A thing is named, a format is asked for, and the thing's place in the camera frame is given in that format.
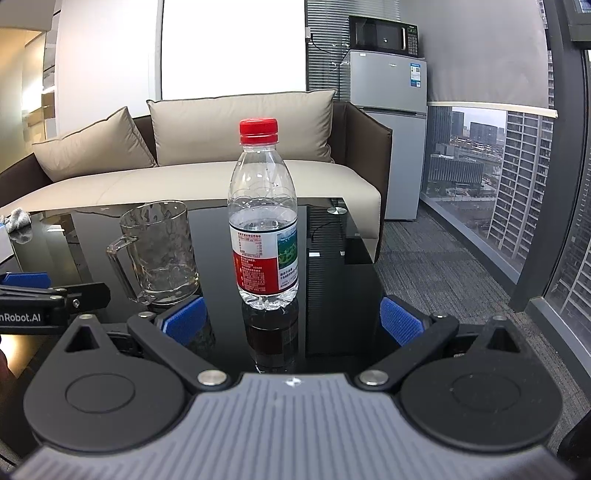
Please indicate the grey roller blind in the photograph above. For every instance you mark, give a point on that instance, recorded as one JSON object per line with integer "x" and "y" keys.
{"x": 485, "y": 50}

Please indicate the beige sofa cushion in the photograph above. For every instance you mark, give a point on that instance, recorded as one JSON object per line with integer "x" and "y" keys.
{"x": 92, "y": 147}
{"x": 240, "y": 127}

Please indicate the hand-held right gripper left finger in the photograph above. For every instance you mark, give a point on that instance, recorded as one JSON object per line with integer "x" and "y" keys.
{"x": 182, "y": 319}

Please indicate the black microwave oven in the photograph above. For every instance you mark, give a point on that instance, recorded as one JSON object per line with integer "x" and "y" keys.
{"x": 376, "y": 34}

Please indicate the silver refrigerator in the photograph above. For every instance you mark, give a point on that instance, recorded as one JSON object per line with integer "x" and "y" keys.
{"x": 388, "y": 138}

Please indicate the red bottle cap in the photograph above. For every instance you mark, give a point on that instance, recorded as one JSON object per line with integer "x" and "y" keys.
{"x": 258, "y": 129}

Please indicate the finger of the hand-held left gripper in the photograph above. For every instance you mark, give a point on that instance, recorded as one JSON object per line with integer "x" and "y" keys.
{"x": 25, "y": 279}
{"x": 90, "y": 297}

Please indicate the clear glass mug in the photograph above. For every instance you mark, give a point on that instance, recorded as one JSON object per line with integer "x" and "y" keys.
{"x": 159, "y": 258}

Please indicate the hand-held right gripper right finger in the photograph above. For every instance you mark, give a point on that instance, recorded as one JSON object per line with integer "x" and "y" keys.
{"x": 399, "y": 321}

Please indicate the beige and brown sofa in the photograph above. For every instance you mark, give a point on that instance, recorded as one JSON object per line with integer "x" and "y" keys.
{"x": 207, "y": 184}

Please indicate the dark framed screen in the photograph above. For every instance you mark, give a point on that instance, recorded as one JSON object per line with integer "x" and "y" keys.
{"x": 579, "y": 18}

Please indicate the grey cloth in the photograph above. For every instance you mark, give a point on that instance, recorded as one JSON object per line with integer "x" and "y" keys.
{"x": 17, "y": 218}

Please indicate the grey venetian blinds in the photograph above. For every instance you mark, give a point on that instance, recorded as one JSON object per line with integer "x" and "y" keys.
{"x": 323, "y": 60}

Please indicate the clear plastic water bottle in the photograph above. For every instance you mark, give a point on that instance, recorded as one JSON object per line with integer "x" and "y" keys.
{"x": 263, "y": 207}

